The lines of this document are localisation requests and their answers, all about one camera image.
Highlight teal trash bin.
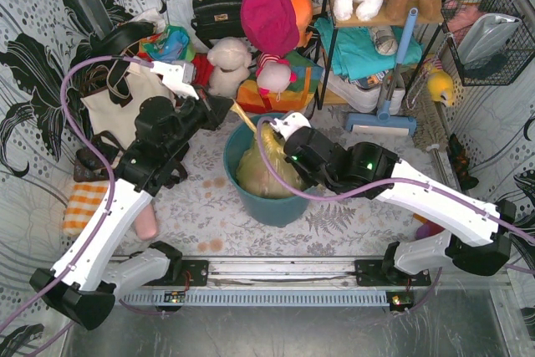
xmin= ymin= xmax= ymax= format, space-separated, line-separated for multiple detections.
xmin=223 ymin=122 xmax=309 ymax=227

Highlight yellow trash bag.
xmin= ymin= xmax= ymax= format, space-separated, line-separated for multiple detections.
xmin=231 ymin=101 xmax=310 ymax=200

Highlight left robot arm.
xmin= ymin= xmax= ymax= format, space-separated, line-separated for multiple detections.
xmin=30 ymin=90 xmax=234 ymax=330

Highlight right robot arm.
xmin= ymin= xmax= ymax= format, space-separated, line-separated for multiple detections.
xmin=278 ymin=126 xmax=515 ymax=283

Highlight rainbow striped bag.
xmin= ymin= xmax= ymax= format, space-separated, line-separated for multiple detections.
xmin=237 ymin=51 xmax=324 ymax=114

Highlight colourful printed bag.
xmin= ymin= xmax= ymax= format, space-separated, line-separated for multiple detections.
xmin=137 ymin=25 xmax=196 ymax=64

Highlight cream canvas tote bag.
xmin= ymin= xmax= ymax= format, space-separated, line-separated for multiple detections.
xmin=79 ymin=55 xmax=177 ymax=150

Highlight magenta cloth bag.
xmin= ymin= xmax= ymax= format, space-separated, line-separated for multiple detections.
xmin=240 ymin=0 xmax=299 ymax=57

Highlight red cloth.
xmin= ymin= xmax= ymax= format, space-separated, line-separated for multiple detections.
xmin=191 ymin=54 xmax=214 ymax=87

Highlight cream plush lamb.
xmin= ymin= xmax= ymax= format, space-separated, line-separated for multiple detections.
xmin=207 ymin=37 xmax=252 ymax=98

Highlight white pink plush toy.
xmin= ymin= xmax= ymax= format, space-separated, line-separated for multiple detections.
xmin=256 ymin=53 xmax=298 ymax=96

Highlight blue floor mop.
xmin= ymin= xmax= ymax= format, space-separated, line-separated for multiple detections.
xmin=345 ymin=8 xmax=419 ymax=136

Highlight white sneakers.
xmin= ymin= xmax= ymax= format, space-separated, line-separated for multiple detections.
xmin=327 ymin=75 xmax=405 ymax=115

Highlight black leather handbag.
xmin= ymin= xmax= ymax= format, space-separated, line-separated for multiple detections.
xmin=191 ymin=0 xmax=246 ymax=49

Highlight teal folded towel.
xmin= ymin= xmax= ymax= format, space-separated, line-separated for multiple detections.
xmin=314 ymin=18 xmax=423 ymax=80

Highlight grey chenille mop head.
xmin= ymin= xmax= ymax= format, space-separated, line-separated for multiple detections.
xmin=407 ymin=89 xmax=448 ymax=152

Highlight purple orange sock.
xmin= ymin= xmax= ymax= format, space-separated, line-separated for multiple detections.
xmin=413 ymin=214 xmax=444 ymax=240

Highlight pink plush limb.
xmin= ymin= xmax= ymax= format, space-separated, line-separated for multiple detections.
xmin=134 ymin=202 xmax=158 ymax=241

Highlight grey patterned shoe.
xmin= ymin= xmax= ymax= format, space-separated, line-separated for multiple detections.
xmin=369 ymin=25 xmax=398 ymax=56

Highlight orange plush toy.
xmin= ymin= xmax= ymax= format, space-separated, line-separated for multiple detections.
xmin=290 ymin=0 xmax=313 ymax=48

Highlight yellow plush duck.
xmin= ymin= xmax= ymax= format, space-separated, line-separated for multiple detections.
xmin=423 ymin=58 xmax=454 ymax=107

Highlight orange checkered cloth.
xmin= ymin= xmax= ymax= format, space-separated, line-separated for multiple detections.
xmin=62 ymin=181 xmax=109 ymax=236

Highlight silver foil pouch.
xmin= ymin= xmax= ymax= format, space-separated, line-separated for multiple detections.
xmin=457 ymin=13 xmax=522 ymax=64

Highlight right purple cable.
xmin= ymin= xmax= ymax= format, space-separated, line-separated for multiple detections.
xmin=255 ymin=115 xmax=535 ymax=313

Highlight purple cable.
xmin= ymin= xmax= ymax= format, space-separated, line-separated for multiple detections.
xmin=0 ymin=54 xmax=185 ymax=354
xmin=255 ymin=115 xmax=535 ymax=313

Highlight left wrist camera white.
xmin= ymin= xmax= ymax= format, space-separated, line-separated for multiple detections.
xmin=150 ymin=60 xmax=199 ymax=99

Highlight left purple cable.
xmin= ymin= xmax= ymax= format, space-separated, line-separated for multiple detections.
xmin=0 ymin=54 xmax=185 ymax=354

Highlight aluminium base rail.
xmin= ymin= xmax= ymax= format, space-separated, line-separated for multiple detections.
xmin=62 ymin=254 xmax=511 ymax=291

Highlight black wire basket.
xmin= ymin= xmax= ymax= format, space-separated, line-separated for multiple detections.
xmin=441 ymin=0 xmax=534 ymax=86

